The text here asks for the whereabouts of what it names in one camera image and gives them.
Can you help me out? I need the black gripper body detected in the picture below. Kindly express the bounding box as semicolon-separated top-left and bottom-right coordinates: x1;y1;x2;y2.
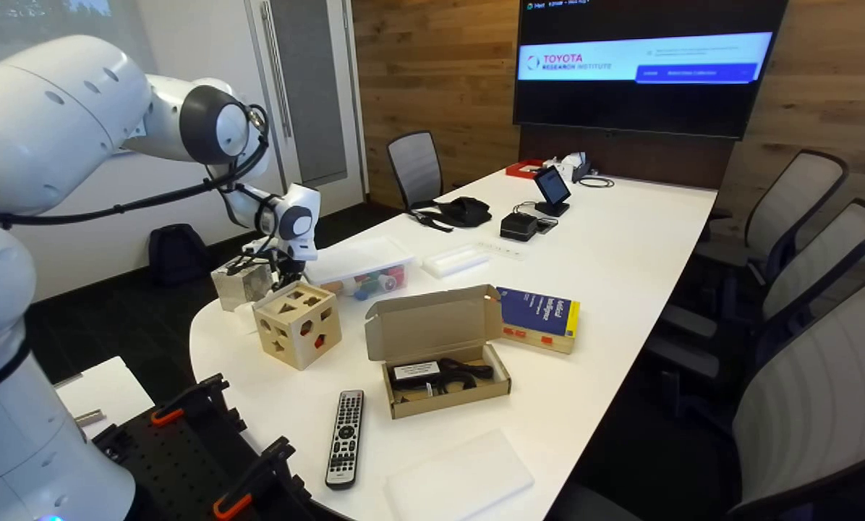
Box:
243;237;302;288

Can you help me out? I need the grey black remote control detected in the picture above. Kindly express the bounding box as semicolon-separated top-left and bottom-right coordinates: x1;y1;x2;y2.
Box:
322;386;369;492

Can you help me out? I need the grey marble tissue box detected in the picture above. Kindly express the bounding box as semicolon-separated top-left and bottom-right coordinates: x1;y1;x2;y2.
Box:
210;258;279;313

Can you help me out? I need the wooden shape sorter cube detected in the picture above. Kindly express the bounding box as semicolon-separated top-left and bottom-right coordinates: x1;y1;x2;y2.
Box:
249;279;346;373

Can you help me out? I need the clear plastic bin with lid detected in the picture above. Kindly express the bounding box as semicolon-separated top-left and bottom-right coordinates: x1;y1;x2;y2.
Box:
299;240;421;304

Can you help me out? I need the black backpack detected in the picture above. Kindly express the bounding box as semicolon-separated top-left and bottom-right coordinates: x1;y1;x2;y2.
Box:
149;223;211;288

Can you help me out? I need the wooden box with items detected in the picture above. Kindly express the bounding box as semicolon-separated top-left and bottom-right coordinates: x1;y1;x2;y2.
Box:
362;282;516;421

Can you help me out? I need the black office chair grey back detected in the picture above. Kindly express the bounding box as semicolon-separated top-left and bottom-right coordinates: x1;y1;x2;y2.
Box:
386;130;445;211

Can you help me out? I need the white door with glass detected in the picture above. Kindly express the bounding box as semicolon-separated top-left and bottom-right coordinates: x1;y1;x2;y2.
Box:
246;0;369;223

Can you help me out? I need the white flat pad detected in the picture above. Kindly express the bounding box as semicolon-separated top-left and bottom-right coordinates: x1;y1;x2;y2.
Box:
421;246;495;279

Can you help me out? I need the black electronics part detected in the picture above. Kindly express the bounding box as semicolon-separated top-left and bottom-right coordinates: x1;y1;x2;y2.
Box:
388;355;497;397

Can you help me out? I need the white sheet beside robot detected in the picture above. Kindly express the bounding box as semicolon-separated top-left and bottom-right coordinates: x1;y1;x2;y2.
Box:
53;352;156;443

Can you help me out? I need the black mounting board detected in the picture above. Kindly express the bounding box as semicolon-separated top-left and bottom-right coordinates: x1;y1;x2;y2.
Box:
92;385;348;521

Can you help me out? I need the small black box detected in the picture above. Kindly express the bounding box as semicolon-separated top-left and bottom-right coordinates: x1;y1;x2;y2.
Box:
497;211;541;242

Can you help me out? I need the red flat box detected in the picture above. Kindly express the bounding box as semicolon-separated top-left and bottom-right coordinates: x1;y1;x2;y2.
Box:
505;159;547;182

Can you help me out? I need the white flat board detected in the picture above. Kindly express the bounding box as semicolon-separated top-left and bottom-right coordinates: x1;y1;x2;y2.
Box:
382;427;538;521

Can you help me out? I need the white small device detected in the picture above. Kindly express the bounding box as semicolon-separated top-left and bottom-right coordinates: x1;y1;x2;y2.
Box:
550;149;593;185

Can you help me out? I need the grey mesh office chair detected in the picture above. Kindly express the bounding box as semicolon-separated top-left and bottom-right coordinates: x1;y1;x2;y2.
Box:
661;197;865;378
710;146;850;282
564;276;865;521

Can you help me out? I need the black clamp orange handle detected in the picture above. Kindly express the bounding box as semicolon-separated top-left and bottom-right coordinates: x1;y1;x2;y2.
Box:
149;369;231;431
210;433;299;521

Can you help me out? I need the black headset with strap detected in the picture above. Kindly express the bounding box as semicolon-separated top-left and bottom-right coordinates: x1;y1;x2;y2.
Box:
411;193;495;233

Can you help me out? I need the wall mounted TV screen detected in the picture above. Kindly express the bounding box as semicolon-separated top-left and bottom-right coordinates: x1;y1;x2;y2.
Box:
512;0;790;142

